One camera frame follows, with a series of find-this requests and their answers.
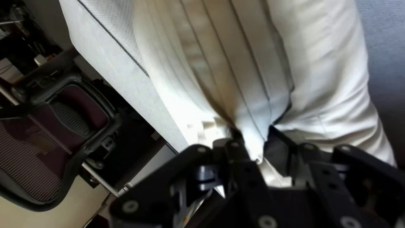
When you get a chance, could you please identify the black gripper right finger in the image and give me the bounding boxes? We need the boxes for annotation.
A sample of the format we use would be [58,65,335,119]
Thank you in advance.
[265,125,405,228]

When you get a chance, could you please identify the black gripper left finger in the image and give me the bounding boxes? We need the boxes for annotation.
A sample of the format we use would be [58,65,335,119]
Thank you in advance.
[108,129,257,228]

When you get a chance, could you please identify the light grey sofa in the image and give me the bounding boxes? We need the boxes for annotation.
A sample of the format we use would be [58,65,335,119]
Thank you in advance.
[58,0,405,170]

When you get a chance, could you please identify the black mesh office chair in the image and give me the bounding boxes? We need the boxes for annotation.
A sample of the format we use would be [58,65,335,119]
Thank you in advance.
[0,71,124,213]

